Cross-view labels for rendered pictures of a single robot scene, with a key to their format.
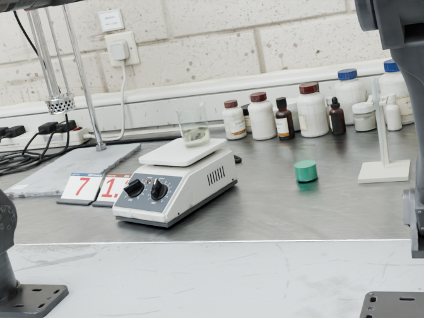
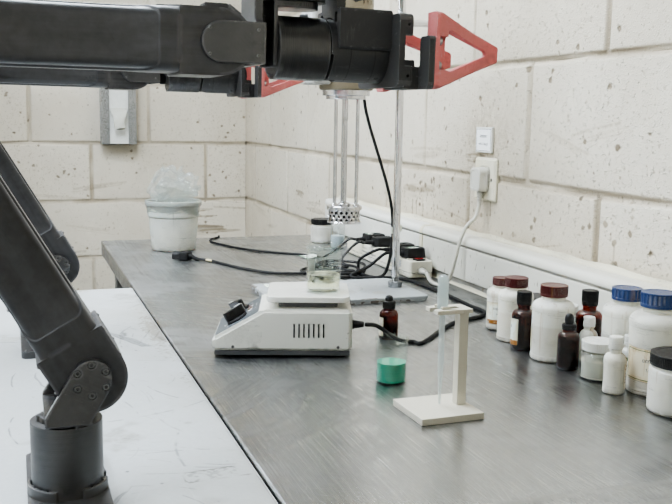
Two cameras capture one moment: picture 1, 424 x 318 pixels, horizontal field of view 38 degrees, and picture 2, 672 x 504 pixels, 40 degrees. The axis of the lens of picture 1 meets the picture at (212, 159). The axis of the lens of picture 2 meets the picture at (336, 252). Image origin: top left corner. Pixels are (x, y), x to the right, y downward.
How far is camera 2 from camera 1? 0.96 m
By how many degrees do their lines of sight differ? 46
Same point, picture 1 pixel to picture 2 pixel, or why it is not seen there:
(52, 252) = (144, 332)
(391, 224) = (282, 437)
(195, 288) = not seen: hidden behind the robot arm
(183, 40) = (536, 187)
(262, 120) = (504, 313)
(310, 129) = (533, 346)
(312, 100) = (540, 306)
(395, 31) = not seen: outside the picture
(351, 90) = (611, 316)
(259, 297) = not seen: hidden behind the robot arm
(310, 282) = (122, 428)
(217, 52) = (558, 214)
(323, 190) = (358, 394)
